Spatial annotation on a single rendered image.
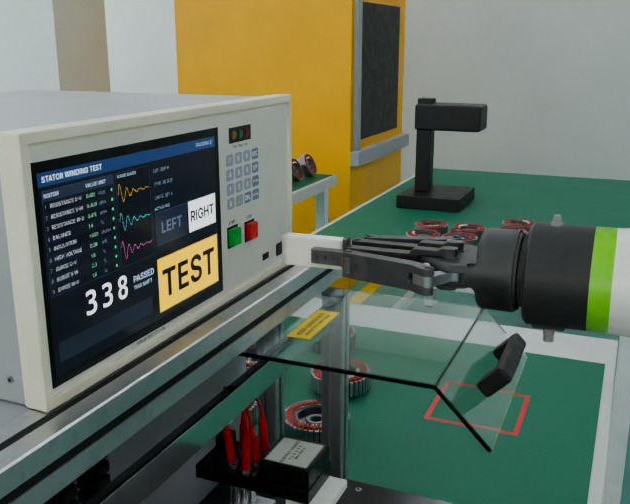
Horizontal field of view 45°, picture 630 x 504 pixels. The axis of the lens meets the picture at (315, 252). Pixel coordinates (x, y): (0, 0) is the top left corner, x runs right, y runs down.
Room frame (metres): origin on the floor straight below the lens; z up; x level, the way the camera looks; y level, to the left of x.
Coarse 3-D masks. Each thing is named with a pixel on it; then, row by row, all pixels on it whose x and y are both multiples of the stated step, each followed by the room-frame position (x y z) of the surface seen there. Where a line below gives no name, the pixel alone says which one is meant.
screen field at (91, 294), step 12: (120, 276) 0.60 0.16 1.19; (96, 288) 0.57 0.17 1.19; (108, 288) 0.58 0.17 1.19; (120, 288) 0.60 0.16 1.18; (84, 300) 0.56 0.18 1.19; (96, 300) 0.57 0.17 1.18; (108, 300) 0.58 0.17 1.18; (120, 300) 0.60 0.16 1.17; (84, 312) 0.55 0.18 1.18; (96, 312) 0.57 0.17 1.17
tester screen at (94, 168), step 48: (192, 144) 0.71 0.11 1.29; (48, 192) 0.53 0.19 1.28; (96, 192) 0.58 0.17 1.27; (144, 192) 0.63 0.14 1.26; (192, 192) 0.70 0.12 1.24; (48, 240) 0.53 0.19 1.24; (96, 240) 0.57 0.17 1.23; (144, 240) 0.63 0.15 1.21; (192, 240) 0.70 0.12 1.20; (48, 288) 0.52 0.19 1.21; (144, 288) 0.63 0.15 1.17
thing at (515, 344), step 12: (516, 336) 0.79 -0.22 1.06; (504, 348) 0.79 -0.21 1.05; (516, 348) 0.76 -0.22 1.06; (504, 360) 0.72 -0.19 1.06; (516, 360) 0.74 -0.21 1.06; (492, 372) 0.71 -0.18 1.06; (504, 372) 0.70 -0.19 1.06; (480, 384) 0.71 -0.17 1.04; (492, 384) 0.70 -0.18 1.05; (504, 384) 0.70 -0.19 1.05
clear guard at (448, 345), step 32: (288, 320) 0.84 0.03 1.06; (352, 320) 0.84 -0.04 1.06; (384, 320) 0.84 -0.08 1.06; (416, 320) 0.84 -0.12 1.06; (448, 320) 0.84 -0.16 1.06; (480, 320) 0.84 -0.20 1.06; (256, 352) 0.74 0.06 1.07; (288, 352) 0.74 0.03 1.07; (320, 352) 0.74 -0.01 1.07; (352, 352) 0.74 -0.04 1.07; (384, 352) 0.74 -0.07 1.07; (416, 352) 0.74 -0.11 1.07; (448, 352) 0.74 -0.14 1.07; (480, 352) 0.78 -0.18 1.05; (416, 384) 0.67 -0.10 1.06; (448, 384) 0.68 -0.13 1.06; (512, 384) 0.77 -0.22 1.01; (480, 416) 0.67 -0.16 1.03
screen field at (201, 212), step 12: (180, 204) 0.68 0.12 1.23; (192, 204) 0.70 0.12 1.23; (204, 204) 0.72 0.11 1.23; (156, 216) 0.65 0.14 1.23; (168, 216) 0.67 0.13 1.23; (180, 216) 0.68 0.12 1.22; (192, 216) 0.70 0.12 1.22; (204, 216) 0.72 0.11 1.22; (156, 228) 0.65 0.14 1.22; (168, 228) 0.66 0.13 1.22; (180, 228) 0.68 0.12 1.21; (192, 228) 0.70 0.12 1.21; (168, 240) 0.66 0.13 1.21
